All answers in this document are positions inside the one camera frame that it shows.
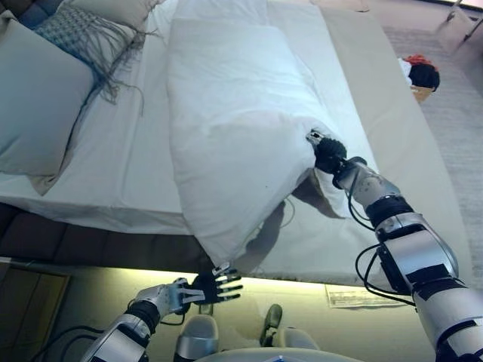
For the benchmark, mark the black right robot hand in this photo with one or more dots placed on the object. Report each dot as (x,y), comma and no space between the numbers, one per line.
(330,154)

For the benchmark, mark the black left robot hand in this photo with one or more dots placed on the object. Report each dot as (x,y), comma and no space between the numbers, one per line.
(207,288)

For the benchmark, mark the white duvet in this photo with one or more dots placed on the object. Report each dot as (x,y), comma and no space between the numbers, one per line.
(234,113)

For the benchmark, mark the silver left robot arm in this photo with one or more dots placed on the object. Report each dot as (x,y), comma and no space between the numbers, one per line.
(124,335)

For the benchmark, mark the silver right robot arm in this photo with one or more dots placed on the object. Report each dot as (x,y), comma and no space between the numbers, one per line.
(411,256)

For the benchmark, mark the white bed sheet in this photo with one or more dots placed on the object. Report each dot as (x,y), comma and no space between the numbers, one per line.
(124,158)

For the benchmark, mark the dark left robot foot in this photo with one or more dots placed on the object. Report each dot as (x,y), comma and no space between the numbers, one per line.
(206,309)

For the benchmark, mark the dark robot foot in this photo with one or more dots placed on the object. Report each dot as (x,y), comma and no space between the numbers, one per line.
(272,320)
(206,309)

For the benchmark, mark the dark right robot foot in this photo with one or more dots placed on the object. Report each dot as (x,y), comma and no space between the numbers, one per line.
(272,320)

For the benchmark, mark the silver right robot leg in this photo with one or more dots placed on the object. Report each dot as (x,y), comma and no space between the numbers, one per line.
(298,337)

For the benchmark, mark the cardboard box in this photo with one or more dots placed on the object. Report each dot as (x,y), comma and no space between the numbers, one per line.
(422,95)

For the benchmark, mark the white garment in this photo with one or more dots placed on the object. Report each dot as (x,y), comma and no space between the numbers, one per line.
(404,71)

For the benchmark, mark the black garment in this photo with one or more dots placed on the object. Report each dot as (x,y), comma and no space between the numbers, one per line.
(424,77)

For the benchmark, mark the red garment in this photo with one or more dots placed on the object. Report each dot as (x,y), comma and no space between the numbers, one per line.
(415,59)

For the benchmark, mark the grey area rug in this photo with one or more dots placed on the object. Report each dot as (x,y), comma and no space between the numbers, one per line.
(460,151)

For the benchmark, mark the large wooden nightstand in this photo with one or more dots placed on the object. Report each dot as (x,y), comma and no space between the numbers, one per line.
(30,313)

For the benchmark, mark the large beige pillow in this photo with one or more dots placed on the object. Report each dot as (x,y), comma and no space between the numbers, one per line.
(37,105)

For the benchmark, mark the small beige pillow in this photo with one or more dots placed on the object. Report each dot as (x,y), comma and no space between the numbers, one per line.
(120,9)

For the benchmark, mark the grey woven fringed cushion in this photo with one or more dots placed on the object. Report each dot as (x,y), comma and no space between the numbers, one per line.
(87,34)

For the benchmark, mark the grey tufted headboard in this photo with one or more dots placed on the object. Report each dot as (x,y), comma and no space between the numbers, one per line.
(35,9)

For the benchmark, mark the dark brown bed frame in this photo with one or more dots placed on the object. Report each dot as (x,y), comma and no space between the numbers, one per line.
(94,241)

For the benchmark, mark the grey metal frame stand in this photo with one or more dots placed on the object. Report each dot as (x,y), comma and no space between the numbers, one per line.
(464,17)

